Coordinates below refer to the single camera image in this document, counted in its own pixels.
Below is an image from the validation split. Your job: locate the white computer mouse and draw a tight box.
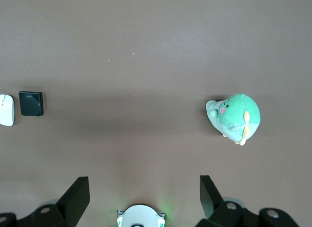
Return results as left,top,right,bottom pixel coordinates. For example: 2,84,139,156
0,94,16,127

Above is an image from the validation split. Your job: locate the black phone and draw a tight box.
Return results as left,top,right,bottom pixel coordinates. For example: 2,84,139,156
19,91,45,117

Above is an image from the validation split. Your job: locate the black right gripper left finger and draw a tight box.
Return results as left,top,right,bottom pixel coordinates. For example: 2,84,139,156
17,176,90,227

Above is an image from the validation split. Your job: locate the green dinosaur plush toy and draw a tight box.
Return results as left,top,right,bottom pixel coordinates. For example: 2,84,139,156
205,93,261,146

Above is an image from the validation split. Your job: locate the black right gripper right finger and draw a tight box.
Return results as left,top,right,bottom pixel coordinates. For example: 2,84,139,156
196,175,245,227

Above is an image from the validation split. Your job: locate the brown table cover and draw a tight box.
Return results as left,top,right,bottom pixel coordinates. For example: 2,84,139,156
0,0,312,227

